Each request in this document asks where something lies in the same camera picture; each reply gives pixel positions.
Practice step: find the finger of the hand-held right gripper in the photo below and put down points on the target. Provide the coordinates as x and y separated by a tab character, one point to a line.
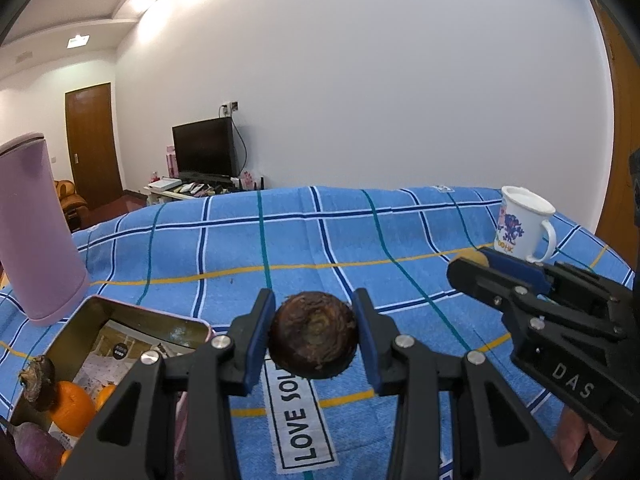
480	280
515	266

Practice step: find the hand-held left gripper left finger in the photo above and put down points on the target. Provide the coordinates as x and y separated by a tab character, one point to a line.
255	350

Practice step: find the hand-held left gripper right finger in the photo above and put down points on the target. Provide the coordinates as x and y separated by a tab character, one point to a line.
367	350

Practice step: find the small yellow round fruit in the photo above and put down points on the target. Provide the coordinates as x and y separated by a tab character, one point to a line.
475	258

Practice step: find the dark brown taro corm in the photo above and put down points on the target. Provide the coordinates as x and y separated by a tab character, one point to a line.
312	335

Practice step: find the pink metal tin box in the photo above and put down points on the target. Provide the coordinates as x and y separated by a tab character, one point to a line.
150	320

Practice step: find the orange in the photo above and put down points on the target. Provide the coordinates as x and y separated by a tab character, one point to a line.
105	396
65	457
72	407

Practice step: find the small dark round taro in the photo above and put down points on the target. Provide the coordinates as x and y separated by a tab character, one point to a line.
37	380

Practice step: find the purple round radish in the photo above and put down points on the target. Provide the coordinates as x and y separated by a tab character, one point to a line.
37	450

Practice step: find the person's right hand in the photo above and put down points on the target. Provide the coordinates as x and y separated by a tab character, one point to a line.
575	435

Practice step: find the white mug with blue print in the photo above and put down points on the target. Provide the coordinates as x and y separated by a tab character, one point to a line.
520	225

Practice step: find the printed paper insert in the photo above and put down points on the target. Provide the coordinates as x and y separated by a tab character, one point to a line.
130	355

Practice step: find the blue plaid blanket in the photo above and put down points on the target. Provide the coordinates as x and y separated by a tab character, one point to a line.
325	230

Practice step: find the wooden wardrobe panel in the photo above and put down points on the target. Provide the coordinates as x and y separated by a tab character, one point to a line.
622	135

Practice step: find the small pink toy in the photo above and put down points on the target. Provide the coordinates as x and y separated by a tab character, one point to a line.
248	178

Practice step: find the white television stand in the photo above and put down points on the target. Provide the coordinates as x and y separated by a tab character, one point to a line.
165	186

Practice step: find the black television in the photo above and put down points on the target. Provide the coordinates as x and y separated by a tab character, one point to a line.
205	146

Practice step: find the orange brown armchair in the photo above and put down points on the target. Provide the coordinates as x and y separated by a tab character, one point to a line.
70	197

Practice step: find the pink electric kettle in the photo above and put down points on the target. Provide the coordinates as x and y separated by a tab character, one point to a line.
35	235

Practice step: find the brown wooden door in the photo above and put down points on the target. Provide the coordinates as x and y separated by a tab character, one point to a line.
92	135

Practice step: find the square ceiling light fixture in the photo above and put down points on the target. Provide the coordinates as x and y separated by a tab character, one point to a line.
78	40

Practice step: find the wall power outlet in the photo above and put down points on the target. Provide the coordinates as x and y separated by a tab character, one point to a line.
230	107

